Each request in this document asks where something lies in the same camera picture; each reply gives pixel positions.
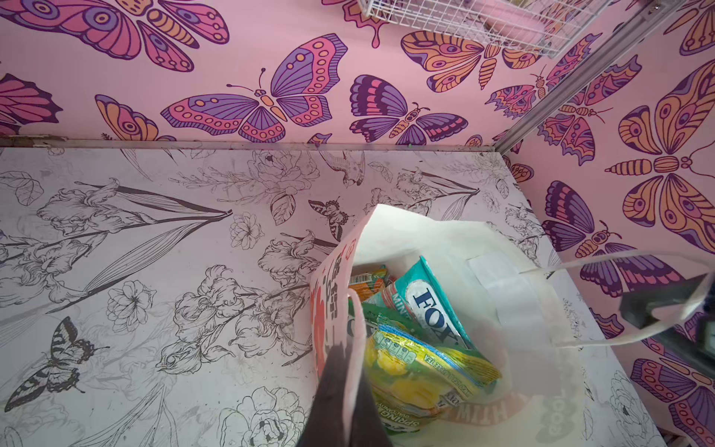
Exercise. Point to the teal Fox's fruits bag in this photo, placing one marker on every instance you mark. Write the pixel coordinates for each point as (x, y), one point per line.
(418, 295)

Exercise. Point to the orange Fox's candy bag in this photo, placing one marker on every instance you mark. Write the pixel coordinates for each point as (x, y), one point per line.
(368, 284)

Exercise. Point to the aluminium frame post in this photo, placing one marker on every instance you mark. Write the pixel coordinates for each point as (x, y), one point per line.
(627, 36)

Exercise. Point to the white paper bag with flower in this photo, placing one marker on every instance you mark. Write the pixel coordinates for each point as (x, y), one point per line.
(561, 384)

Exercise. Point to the green Fox's spring tea bag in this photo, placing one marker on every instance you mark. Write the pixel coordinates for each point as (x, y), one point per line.
(413, 382)

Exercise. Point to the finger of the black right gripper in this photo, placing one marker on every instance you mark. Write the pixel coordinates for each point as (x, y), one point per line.
(690, 341)

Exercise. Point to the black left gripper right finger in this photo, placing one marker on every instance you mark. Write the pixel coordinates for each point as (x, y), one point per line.
(367, 429)

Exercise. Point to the white wire basket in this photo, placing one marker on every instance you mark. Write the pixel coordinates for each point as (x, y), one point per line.
(544, 27)

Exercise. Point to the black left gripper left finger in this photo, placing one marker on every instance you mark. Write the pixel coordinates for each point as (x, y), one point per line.
(324, 426)

